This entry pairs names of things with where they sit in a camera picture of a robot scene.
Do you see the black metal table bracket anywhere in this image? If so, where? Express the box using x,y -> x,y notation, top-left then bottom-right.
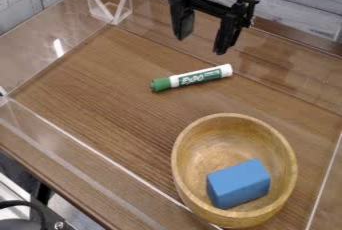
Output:
31,198 -> 78,230

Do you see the green Expo dry-erase marker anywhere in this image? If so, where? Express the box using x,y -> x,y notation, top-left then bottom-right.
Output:
150,64 -> 234,92

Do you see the clear acrylic corner bracket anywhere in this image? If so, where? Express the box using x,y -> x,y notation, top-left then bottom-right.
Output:
87,0 -> 133,26

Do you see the brown wooden bowl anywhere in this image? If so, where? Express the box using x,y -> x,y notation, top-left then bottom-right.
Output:
171,113 -> 298,229

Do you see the black cable under table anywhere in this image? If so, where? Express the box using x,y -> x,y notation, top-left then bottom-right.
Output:
0,200 -> 48,230

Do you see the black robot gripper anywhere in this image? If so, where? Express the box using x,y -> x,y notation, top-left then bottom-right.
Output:
170,0 -> 259,55

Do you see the blue foam block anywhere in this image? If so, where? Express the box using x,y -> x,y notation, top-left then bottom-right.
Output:
206,158 -> 272,210

